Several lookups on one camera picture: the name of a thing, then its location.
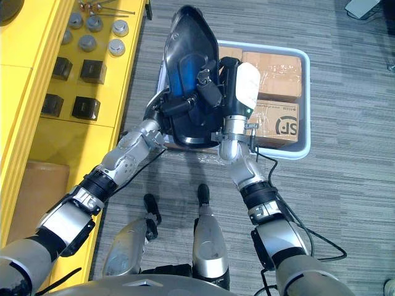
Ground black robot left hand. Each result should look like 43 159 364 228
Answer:
144 81 223 126

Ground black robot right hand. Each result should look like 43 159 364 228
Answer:
197 57 260 120

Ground yellow metal shelf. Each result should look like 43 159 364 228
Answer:
0 0 152 292

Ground brown cardboard box under shelf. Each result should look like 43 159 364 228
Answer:
6 160 71 246

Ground large taped cardboard box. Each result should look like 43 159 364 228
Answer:
242 51 303 103

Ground small plain cardboard box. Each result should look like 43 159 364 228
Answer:
218 46 244 60

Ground cardboard box with SF logo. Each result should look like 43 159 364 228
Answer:
246 99 300 146

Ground pale grey plastic bin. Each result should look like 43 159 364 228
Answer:
156 39 311 160

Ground dark robot right foot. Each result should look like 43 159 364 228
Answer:
197 184 211 207

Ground dark robot foot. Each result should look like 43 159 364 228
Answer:
143 193 162 223
197 184 211 207

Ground black cube block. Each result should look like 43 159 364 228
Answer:
80 59 104 84
71 96 101 121
51 56 73 81
40 93 64 118

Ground dark robot left foot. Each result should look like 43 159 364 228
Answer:
143 193 162 223

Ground grey floor stand base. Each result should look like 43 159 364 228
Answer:
344 0 384 21

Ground silver robot right leg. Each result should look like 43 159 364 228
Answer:
191 205 231 291

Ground silver robot torso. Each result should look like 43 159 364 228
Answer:
39 273 235 296

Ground dark round dish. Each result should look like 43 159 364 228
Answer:
0 0 25 22

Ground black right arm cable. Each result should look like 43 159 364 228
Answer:
254 144 348 296

